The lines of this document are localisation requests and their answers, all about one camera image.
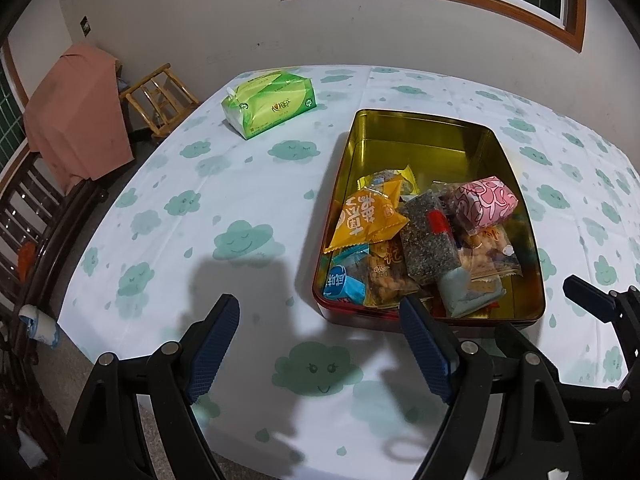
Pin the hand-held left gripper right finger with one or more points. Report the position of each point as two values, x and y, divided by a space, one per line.
425 350

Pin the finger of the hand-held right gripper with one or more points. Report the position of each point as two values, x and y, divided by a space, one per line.
587 297
600 395

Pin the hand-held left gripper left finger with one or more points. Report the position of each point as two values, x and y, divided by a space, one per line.
212 350

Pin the orange snack packet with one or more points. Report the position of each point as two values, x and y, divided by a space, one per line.
367 220

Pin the red and gold tin box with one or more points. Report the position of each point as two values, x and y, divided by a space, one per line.
425 150

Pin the pale grey snack packet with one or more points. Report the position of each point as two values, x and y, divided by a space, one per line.
460 292

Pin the light blue snack packet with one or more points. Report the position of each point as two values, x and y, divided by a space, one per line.
345 280

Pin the speckled grey snack packet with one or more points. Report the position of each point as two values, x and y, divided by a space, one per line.
430 240

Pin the pink patterned snack packet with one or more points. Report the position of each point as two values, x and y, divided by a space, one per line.
485 205

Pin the cloud print tablecloth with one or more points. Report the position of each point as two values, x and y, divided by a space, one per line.
225 185

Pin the white paper cup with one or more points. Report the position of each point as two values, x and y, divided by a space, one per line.
42 330

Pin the yellow snack packet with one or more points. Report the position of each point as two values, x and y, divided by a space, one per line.
385 180

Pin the small orange object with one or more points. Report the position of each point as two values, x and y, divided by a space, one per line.
27 255

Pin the green tissue pack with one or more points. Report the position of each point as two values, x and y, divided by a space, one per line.
270 105

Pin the pink cloth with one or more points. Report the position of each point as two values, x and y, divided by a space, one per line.
75 110

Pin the wooden chair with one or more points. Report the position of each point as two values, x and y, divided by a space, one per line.
150 76

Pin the dark wall plate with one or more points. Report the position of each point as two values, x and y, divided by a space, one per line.
86 25

